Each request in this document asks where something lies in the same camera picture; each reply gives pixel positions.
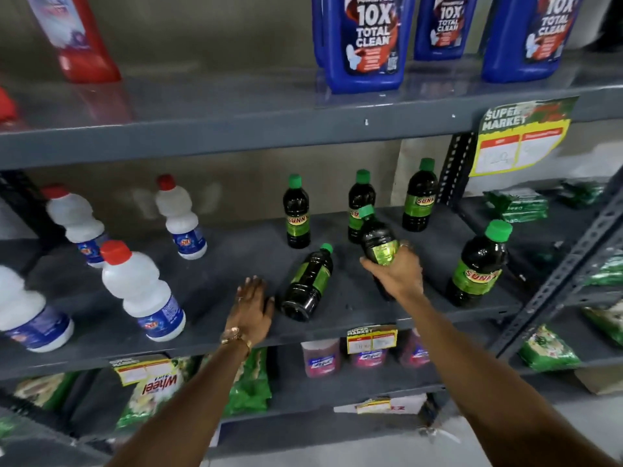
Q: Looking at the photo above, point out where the person's right hand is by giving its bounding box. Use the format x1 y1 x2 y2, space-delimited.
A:
360 242 425 303

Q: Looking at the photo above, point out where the person's left hand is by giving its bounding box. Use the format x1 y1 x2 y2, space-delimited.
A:
224 276 276 347

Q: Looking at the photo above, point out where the dark bottle with green cap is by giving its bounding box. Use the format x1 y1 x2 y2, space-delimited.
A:
283 174 312 250
445 219 514 308
401 157 439 233
280 243 335 323
347 169 377 244
358 204 401 302

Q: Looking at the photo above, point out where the person's right forearm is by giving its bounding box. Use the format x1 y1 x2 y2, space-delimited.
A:
396 291 620 467

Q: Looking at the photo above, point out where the person's left forearm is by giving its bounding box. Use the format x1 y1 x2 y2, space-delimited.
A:
104 333 255 467

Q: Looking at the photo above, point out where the pink jar with blue label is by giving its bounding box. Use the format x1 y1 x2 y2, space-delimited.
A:
350 350 389 369
300 338 342 379
398 329 432 369

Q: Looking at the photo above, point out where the small yellow price label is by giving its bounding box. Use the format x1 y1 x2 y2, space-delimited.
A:
109 354 174 388
346 324 399 355
355 397 393 415

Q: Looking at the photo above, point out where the green plastic packet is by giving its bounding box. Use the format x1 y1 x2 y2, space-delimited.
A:
223 347 273 417

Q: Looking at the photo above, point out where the white bottle with red cap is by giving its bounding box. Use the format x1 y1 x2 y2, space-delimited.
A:
154 174 208 261
100 239 187 343
0 264 75 353
40 183 109 269

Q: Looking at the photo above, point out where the white paper sign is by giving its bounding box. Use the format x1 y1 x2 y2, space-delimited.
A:
333 393 428 416

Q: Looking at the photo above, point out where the green white detergent packet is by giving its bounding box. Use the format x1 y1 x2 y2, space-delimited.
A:
116 357 191 429

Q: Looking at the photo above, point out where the stack of green scrub pads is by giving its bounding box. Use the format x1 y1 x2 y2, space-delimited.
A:
483 187 551 224

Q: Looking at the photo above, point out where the grey slotted metal rack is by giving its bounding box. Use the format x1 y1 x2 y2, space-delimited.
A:
455 165 623 405

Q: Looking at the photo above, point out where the green white pouch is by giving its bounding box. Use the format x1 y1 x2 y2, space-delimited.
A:
581 300 623 348
517 324 583 373
583 256 623 288

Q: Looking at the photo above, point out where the large yellow green price sign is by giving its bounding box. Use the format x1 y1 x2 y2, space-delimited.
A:
469 95 580 178

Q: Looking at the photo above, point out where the grey metal shelf unit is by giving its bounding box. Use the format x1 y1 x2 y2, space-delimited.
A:
0 47 623 467

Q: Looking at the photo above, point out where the dark green packet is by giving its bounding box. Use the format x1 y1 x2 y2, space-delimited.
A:
559 179 607 210

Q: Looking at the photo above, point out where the large blue cleaner bottle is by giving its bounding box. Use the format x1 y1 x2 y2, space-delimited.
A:
311 0 418 95
481 0 588 84

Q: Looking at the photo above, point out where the green beige packet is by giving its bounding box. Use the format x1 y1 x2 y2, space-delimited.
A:
13 371 75 412

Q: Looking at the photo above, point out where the small blue cleaner bottle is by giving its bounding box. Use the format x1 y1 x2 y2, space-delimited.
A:
413 0 481 62

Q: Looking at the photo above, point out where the cardboard box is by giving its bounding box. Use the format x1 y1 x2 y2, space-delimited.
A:
573 365 623 396

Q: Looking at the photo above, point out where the red cleaner bottle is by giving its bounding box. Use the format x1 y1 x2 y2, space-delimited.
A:
23 0 122 84

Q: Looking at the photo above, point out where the gold bracelet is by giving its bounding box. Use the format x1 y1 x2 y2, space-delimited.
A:
219 327 254 356

